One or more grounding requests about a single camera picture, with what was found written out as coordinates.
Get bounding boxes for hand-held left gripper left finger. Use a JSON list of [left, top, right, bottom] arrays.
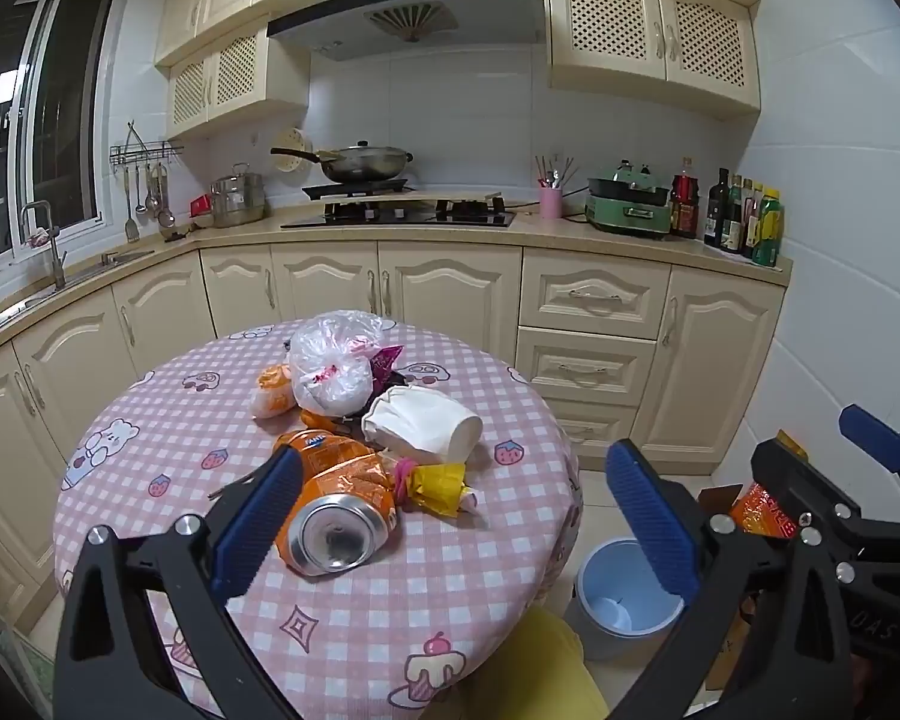
[[52, 446, 316, 720]]

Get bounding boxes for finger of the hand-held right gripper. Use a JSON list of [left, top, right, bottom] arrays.
[[838, 403, 900, 481], [750, 439, 882, 541]]

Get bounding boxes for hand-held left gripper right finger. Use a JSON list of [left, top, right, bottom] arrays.
[[606, 439, 852, 720]]

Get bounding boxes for light blue waste bin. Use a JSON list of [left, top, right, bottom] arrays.
[[574, 538, 687, 661]]

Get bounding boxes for crushed orange soda can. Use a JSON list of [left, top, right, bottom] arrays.
[[272, 427, 402, 578]]

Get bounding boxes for orange snack packet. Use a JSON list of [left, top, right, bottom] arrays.
[[250, 364, 301, 421]]

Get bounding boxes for pink wrapper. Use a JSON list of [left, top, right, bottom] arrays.
[[390, 457, 421, 507]]

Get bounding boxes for clear plastic bag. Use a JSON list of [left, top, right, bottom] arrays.
[[285, 311, 387, 421]]

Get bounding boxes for yellow wrapper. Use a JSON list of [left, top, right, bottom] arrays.
[[407, 461, 479, 518]]

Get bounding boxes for white paper cup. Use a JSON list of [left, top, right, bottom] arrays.
[[361, 385, 485, 466]]

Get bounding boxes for purple foil wrapper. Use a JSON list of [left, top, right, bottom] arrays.
[[367, 345, 407, 398]]

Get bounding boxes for orange rice bag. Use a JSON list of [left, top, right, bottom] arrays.
[[729, 431, 807, 541]]

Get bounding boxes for brown cardboard box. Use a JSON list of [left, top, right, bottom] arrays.
[[696, 484, 758, 695]]

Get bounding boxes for small cream drawer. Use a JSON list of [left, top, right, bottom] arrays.
[[547, 397, 638, 462]]

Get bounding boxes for medium cream drawer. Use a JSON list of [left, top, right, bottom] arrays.
[[515, 328, 657, 406]]

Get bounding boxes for yellow trousers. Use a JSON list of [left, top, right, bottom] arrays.
[[420, 606, 608, 720]]

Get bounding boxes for large cream drawer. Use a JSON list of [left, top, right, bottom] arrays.
[[521, 255, 670, 338]]

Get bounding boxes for green yellow plastic bottle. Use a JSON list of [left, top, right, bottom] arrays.
[[751, 186, 785, 268]]

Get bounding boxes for yellow label bottle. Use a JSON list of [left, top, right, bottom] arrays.
[[741, 178, 764, 260]]

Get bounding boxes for steel kitchen sink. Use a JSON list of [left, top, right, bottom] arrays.
[[0, 247, 155, 335]]

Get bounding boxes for cream kitchen base cabinet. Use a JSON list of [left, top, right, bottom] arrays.
[[0, 240, 788, 616]]

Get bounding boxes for green electric cooker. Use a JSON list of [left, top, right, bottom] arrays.
[[585, 160, 672, 241]]

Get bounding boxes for stainless steel pot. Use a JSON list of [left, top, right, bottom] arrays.
[[210, 163, 267, 228]]

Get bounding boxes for beige kitchen countertop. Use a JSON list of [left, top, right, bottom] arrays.
[[0, 199, 794, 368]]

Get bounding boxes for black gas stove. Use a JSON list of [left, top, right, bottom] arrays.
[[280, 178, 517, 231]]

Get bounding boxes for pink utensil holder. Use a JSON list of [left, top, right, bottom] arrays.
[[534, 154, 578, 220]]

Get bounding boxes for steel kitchen faucet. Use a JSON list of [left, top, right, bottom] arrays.
[[19, 200, 68, 290]]

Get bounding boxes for kitchen window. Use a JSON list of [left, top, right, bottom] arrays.
[[0, 0, 121, 271]]

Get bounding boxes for grey range hood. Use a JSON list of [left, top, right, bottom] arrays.
[[266, 0, 548, 61]]

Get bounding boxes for wall utensil rack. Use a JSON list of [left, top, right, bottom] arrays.
[[109, 120, 185, 241]]

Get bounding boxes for steel wok with handle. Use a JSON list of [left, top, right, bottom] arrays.
[[270, 141, 413, 185]]

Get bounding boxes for cream lattice wall cabinet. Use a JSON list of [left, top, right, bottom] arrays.
[[544, 0, 762, 121], [154, 0, 331, 140]]

